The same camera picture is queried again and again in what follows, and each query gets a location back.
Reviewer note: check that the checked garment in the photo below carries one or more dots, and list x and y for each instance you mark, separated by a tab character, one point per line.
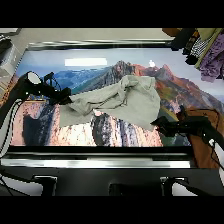
200	46

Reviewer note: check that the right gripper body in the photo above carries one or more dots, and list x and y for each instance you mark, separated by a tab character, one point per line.
165	126

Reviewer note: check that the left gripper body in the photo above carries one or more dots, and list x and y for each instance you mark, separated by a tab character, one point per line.
61	96

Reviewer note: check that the olive garment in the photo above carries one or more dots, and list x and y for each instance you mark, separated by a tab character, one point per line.
210	33

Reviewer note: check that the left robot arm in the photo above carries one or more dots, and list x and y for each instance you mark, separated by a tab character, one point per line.
27	86

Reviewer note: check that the brown garment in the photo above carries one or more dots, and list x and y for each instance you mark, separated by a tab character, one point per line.
203	151

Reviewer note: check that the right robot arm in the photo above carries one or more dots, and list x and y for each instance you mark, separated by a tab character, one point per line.
200	128

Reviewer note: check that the black garment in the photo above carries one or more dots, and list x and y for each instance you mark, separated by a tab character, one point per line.
182	40

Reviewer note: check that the purple garment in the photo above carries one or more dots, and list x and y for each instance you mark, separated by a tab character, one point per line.
213	63

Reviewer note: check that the grey garment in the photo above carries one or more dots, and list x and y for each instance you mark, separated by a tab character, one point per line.
133	100

